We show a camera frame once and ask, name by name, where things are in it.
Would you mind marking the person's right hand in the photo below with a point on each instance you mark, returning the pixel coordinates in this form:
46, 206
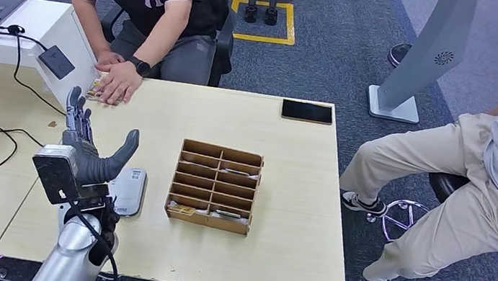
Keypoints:
108, 59

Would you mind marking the person's left hand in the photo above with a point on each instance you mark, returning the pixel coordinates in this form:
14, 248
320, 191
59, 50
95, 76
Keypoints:
119, 84

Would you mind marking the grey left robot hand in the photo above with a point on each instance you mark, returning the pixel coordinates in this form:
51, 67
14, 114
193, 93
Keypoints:
91, 167

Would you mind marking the stack of yellow-brown cards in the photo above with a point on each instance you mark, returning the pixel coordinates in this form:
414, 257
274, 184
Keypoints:
93, 89

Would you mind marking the wooden slotted card box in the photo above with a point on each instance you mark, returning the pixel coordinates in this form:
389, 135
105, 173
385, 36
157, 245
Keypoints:
209, 223

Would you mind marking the grey card reader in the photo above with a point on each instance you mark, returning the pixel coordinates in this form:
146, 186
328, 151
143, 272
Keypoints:
129, 191

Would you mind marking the black wristwatch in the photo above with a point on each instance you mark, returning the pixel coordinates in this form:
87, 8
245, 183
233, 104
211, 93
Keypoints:
139, 67

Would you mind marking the black square device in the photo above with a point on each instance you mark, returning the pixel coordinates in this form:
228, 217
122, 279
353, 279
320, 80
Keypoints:
57, 62

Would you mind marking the small brown chip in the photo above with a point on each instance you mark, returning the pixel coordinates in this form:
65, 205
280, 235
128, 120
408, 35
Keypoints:
52, 124

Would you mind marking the black office chair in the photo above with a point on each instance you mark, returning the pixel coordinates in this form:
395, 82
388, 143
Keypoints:
223, 54

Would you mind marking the black stool with chrome base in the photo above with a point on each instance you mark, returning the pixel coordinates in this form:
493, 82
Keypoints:
445, 185

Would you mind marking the grey standing kiosk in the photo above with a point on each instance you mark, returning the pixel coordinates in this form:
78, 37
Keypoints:
429, 47

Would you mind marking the yellow floor tape square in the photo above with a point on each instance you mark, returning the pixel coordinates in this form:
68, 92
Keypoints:
264, 39

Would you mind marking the dark round base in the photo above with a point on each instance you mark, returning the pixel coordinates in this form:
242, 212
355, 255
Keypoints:
397, 54

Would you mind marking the black smartphone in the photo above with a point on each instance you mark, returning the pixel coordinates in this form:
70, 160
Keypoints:
306, 112

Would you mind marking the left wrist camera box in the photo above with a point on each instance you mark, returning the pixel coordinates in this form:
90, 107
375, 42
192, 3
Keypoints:
54, 174

